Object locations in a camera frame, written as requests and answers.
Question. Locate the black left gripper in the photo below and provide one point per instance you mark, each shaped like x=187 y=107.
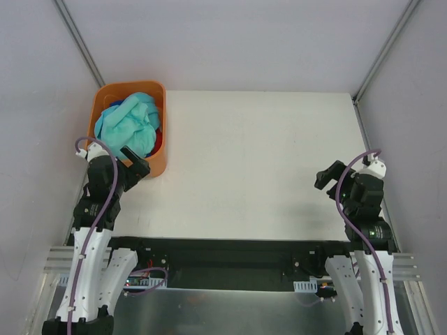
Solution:
x=136 y=167

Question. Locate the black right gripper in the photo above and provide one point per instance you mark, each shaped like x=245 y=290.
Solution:
x=335 y=175

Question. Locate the teal green t shirt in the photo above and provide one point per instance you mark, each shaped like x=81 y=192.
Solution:
x=132 y=123

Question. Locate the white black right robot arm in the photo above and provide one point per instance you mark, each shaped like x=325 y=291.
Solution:
x=363 y=281

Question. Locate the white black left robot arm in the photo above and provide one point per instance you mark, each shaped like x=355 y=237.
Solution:
x=94 y=286

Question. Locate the orange plastic bin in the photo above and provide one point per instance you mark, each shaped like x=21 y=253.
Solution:
x=119 y=91

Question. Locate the red t shirt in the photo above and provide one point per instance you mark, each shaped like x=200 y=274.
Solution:
x=157 y=144

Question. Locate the dark blue t shirt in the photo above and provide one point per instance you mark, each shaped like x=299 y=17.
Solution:
x=116 y=103

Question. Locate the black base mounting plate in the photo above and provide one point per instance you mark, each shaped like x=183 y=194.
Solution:
x=225 y=264

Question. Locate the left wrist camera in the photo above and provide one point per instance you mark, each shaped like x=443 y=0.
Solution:
x=93 y=151

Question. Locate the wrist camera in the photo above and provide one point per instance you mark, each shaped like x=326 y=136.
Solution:
x=374 y=166
x=93 y=151

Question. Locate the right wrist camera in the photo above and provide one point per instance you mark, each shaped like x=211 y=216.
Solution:
x=374 y=166

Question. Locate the right aluminium corner post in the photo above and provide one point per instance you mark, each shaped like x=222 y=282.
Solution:
x=386 y=48

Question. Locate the aluminium corner post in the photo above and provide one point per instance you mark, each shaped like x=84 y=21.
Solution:
x=79 y=41
x=386 y=48

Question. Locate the right white cable duct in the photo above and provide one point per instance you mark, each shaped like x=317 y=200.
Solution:
x=307 y=287

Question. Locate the white cable duct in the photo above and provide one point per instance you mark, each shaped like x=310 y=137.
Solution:
x=307 y=287
x=139 y=283

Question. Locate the left white cable duct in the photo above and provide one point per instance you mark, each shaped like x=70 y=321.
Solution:
x=139 y=283

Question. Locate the left aluminium corner post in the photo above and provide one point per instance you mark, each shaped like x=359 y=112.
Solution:
x=79 y=41

